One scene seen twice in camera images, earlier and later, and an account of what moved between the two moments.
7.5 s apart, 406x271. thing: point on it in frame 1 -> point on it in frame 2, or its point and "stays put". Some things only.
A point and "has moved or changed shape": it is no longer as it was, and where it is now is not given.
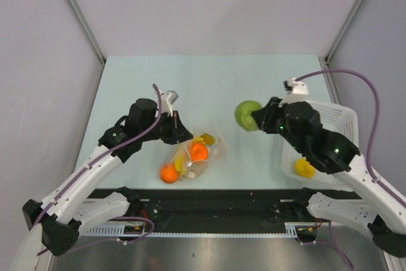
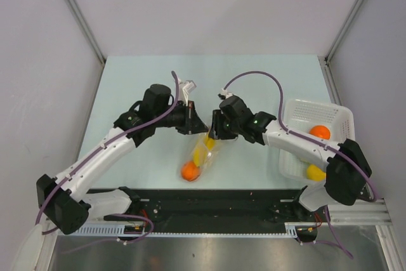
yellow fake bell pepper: [304, 168] -> [314, 173]
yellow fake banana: [179, 164] -> [200, 151]
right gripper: [264, 117] -> [217, 131]
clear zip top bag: [193, 158] has moved or changed shape
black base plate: [205, 206] stays put
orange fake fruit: [168, 173] -> [189, 171]
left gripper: [178, 132] -> [192, 124]
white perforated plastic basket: [342, 120] stays put
